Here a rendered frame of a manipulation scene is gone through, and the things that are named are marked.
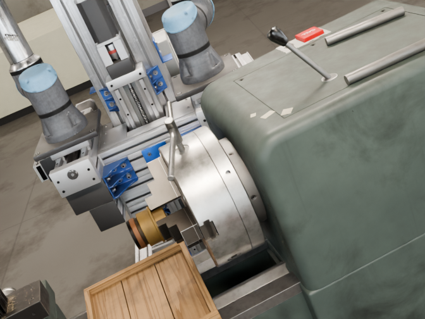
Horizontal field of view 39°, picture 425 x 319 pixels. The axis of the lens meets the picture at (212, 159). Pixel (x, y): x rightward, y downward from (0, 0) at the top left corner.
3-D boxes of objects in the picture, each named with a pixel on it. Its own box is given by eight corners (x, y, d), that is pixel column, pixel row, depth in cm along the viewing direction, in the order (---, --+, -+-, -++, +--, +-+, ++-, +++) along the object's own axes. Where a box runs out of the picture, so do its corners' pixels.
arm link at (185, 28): (171, 58, 194) (153, 19, 188) (181, 43, 205) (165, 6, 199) (204, 47, 189) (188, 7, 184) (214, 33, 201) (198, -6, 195)
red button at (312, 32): (315, 32, 165) (314, 25, 164) (325, 36, 160) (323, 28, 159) (296, 42, 165) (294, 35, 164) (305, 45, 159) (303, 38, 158)
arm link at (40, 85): (40, 118, 192) (19, 80, 186) (32, 111, 204) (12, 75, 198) (74, 100, 195) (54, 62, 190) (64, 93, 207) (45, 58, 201)
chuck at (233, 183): (229, 194, 167) (191, 103, 148) (277, 268, 142) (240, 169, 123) (217, 200, 167) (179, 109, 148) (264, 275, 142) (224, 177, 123)
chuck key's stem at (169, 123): (181, 157, 138) (163, 118, 131) (190, 154, 137) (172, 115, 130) (182, 164, 136) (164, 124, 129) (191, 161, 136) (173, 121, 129)
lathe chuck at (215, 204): (217, 200, 167) (179, 109, 148) (264, 275, 142) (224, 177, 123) (188, 215, 166) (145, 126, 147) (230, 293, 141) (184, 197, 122)
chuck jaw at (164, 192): (192, 191, 147) (171, 148, 149) (192, 188, 142) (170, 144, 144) (152, 212, 146) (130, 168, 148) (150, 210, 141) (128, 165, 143)
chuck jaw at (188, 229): (197, 197, 140) (210, 217, 129) (205, 215, 142) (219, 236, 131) (154, 219, 139) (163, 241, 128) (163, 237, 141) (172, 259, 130)
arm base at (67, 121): (49, 131, 210) (35, 107, 206) (89, 114, 209) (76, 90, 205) (43, 149, 196) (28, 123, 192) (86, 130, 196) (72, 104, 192)
